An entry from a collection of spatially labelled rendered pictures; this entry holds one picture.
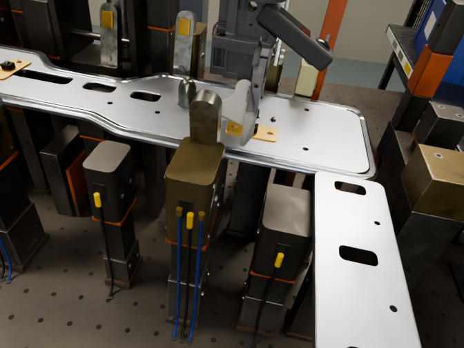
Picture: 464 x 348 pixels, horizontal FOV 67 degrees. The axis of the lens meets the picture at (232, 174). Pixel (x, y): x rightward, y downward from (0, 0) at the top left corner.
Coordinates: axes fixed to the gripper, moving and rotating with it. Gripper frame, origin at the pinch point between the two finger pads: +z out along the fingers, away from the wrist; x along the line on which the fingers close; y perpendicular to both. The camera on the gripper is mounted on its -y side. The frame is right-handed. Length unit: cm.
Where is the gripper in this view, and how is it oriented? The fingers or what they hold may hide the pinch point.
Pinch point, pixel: (253, 122)
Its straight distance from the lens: 57.6
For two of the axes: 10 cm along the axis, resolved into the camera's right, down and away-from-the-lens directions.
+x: -1.8, 6.2, -7.6
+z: -1.1, 7.6, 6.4
